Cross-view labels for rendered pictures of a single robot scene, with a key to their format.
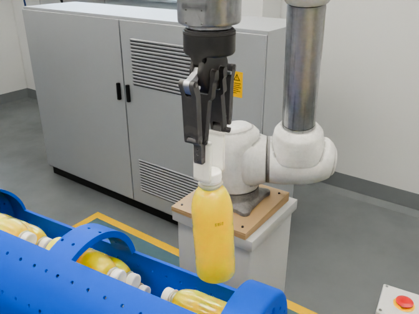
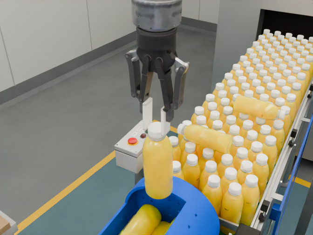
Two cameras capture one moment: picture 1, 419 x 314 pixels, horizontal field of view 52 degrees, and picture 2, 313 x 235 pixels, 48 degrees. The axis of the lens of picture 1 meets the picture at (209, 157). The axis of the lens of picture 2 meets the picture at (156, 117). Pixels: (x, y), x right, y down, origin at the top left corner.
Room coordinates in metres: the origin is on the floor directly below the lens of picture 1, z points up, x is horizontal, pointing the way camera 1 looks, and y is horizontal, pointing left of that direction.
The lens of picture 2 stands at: (0.63, 0.62, 1.91)
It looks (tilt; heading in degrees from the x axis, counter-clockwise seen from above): 34 degrees down; 270
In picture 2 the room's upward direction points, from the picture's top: straight up
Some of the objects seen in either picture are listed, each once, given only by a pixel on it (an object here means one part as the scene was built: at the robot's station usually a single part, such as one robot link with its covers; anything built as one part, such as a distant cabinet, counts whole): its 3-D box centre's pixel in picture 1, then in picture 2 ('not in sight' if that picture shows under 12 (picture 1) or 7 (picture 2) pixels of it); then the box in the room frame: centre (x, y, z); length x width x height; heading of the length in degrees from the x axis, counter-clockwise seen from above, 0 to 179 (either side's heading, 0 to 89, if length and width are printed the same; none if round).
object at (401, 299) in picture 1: (404, 302); (132, 141); (0.72, -0.42, 1.11); 0.04 x 0.04 x 0.01
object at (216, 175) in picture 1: (209, 176); (156, 130); (0.63, 0.00, 1.46); 0.04 x 0.04 x 0.02
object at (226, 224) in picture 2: not in sight; (192, 209); (0.51, -0.21, 0.96); 0.40 x 0.01 x 0.03; 151
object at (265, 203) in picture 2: not in sight; (264, 210); (0.24, -0.23, 0.94); 0.03 x 0.02 x 0.08; 61
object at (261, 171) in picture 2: not in sight; (257, 179); (0.25, -0.33, 0.99); 0.07 x 0.07 x 0.19
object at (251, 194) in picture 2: not in sight; (247, 201); (0.31, -0.23, 0.99); 0.07 x 0.07 x 0.19
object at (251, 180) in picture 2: not in sight; (251, 180); (0.31, -0.23, 1.09); 0.04 x 0.04 x 0.02
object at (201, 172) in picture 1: (202, 161); (165, 120); (0.61, 0.01, 1.50); 0.03 x 0.01 x 0.07; 61
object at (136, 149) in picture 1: (151, 113); not in sight; (3.08, 0.44, 0.72); 2.15 x 0.54 x 1.45; 54
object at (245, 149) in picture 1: (239, 154); not in sight; (1.30, -0.10, 1.19); 0.18 x 0.16 x 0.22; 82
